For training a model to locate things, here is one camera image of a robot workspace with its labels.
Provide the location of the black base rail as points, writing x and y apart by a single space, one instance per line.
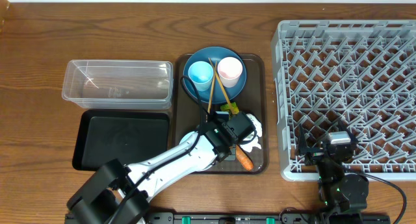
285 217

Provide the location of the clear plastic bin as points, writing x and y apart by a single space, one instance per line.
119 84

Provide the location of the orange carrot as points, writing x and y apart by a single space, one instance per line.
243 158

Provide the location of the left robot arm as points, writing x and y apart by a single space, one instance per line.
118 193

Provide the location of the right wooden chopstick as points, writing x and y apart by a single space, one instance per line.
222 87

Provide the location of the grey dishwasher rack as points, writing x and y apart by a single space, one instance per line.
360 72

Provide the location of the light blue bowl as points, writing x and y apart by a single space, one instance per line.
185 138

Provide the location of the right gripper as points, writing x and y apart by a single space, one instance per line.
314 154

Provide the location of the pink cup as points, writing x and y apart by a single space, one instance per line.
229 70

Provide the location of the wooden chopstick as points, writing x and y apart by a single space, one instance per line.
212 85
222 87

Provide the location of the white tissue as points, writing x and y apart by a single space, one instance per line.
252 140

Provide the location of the yellow green snack wrapper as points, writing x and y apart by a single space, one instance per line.
231 109

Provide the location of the left wooden chopstick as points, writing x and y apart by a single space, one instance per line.
212 85

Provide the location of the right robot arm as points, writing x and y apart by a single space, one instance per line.
345 194

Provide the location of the light blue cup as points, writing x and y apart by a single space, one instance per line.
201 74

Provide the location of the brown serving tray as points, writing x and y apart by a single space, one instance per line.
251 101

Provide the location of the black plastic tray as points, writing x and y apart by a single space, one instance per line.
129 137

